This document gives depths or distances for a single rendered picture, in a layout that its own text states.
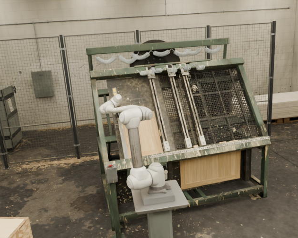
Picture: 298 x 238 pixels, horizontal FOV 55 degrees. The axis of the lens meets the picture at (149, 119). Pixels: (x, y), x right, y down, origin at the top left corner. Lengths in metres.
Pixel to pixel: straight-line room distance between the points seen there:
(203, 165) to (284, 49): 6.54
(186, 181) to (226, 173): 0.60
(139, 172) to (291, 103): 5.82
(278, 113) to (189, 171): 4.29
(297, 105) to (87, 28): 5.79
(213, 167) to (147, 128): 1.10
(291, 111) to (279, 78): 2.17
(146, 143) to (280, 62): 7.00
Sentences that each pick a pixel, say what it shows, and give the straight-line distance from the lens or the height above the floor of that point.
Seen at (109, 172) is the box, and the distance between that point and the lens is 3.16.
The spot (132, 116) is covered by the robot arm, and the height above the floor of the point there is 1.58.
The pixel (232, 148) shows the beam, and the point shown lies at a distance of 3.81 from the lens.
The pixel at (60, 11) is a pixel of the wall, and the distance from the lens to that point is 8.31.
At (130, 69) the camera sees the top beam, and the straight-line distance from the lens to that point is 3.82.
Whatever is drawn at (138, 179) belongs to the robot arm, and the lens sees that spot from 2.65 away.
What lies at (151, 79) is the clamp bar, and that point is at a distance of 3.86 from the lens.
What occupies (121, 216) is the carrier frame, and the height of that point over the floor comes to 0.17.
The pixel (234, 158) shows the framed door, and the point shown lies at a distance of 4.18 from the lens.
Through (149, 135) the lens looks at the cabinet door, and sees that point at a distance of 3.56.
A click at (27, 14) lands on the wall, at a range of 8.44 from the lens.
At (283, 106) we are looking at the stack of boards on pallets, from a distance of 7.81.
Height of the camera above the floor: 2.23
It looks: 15 degrees down
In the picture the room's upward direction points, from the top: 4 degrees counter-clockwise
